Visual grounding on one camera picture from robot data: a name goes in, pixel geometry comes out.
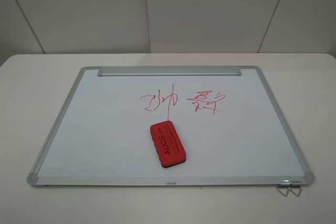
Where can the white aluminium-framed whiteboard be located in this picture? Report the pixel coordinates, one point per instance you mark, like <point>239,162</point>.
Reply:
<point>229,122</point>

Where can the right silver binder clip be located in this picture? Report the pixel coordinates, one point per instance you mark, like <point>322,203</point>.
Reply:
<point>295,187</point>

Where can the red AUCS whiteboard eraser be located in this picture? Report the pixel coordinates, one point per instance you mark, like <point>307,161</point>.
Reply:
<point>167,143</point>

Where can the silver binder clip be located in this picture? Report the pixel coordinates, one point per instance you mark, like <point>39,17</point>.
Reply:
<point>295,187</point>
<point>284,187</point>

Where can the left silver binder clip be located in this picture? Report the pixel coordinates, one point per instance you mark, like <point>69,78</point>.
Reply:
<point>284,187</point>

